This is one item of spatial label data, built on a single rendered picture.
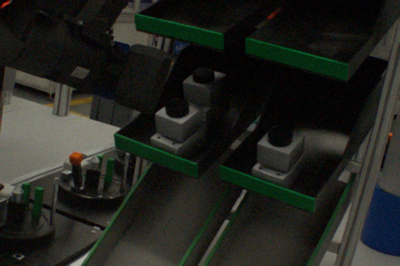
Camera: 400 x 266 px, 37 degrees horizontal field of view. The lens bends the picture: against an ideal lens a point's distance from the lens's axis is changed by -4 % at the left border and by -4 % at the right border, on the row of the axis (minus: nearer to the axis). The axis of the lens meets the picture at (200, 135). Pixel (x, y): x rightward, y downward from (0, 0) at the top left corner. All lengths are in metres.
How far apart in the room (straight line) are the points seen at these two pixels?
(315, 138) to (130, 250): 0.31
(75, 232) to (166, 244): 0.25
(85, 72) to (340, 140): 0.40
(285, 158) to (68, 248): 0.44
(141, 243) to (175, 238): 0.05
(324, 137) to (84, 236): 0.45
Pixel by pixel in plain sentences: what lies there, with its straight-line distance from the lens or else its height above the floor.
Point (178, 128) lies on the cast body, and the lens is 0.76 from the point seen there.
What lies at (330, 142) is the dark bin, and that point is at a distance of 0.84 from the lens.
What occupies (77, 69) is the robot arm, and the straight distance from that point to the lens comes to 0.59.
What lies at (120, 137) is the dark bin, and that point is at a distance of 0.81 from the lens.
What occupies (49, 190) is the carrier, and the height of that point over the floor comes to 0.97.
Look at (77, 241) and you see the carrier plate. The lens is 1.05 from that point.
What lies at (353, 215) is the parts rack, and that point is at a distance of 0.85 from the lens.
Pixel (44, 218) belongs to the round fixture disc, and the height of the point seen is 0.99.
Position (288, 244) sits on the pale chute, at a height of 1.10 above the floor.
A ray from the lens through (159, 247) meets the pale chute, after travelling 0.87.
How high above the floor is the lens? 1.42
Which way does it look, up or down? 14 degrees down
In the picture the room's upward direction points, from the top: 11 degrees clockwise
